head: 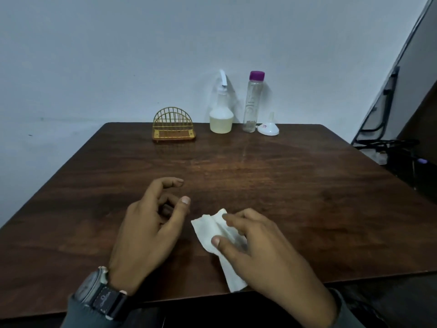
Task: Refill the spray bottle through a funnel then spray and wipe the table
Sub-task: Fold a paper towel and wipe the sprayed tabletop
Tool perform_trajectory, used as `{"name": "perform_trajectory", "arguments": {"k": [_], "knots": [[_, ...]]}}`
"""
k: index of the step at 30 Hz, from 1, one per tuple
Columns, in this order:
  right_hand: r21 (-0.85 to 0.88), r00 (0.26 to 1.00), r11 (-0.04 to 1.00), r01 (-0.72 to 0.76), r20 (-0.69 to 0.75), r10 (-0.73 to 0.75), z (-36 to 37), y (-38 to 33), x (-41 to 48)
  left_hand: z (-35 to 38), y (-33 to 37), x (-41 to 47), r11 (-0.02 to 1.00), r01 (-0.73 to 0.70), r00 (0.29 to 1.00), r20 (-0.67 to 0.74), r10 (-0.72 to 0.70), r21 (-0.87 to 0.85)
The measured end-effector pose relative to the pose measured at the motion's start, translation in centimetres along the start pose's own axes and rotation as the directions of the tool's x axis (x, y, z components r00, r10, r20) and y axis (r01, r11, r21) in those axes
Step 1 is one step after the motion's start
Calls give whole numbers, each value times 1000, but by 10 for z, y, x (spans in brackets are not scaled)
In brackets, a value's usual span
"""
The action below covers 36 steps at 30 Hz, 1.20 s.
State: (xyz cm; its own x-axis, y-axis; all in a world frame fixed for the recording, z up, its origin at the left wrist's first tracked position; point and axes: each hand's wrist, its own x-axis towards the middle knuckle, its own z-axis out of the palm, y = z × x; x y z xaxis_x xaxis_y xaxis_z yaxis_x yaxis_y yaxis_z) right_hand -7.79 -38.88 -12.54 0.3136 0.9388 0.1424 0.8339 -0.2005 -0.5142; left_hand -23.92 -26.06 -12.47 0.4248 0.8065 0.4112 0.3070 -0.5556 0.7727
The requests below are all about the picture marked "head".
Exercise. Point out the person's left hand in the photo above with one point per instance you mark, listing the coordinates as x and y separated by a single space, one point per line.
143 235

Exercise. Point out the person's right hand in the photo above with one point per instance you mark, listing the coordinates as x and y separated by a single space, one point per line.
269 263

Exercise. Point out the person's left thumb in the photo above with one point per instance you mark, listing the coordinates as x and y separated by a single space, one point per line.
180 215

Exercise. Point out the person's right thumb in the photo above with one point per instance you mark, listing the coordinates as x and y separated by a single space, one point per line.
223 247

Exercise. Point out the white tissue paper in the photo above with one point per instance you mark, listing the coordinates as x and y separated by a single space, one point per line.
218 235

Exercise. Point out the person's right forearm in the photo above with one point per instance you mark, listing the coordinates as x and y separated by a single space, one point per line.
343 312

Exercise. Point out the white spray bottle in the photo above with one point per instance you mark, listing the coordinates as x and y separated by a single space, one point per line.
221 112

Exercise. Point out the white plastic funnel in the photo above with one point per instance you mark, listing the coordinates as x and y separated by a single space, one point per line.
269 127

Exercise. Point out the clear bottle with purple cap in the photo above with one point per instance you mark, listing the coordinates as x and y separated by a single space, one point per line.
252 102

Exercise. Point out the black metal stand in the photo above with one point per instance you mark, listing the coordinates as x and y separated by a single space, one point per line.
382 112

